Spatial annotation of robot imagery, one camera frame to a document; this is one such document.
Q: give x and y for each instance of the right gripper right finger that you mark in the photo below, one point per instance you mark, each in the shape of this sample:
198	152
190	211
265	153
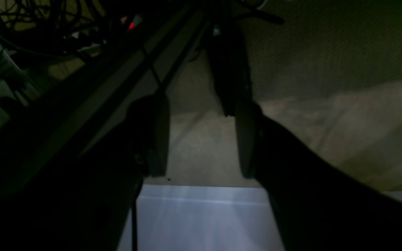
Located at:
316	207

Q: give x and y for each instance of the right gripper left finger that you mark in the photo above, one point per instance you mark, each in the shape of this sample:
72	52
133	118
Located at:
83	204

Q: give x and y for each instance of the power strip with red switch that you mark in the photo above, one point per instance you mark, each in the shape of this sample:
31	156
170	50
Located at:
95	36

